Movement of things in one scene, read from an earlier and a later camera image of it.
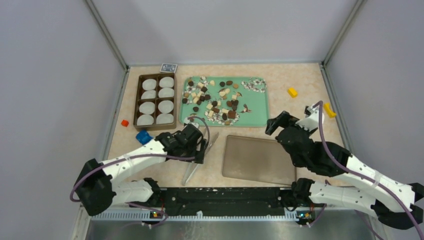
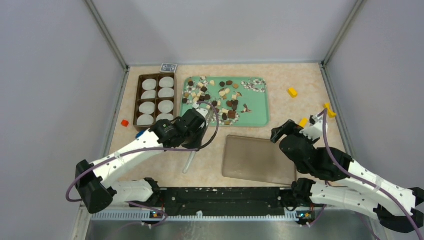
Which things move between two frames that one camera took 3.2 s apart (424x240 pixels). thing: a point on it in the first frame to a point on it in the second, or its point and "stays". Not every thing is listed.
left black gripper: x=198 y=154 to x=198 y=143
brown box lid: x=258 y=159 stays
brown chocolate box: x=156 y=103 stays
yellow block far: x=292 y=92 stays
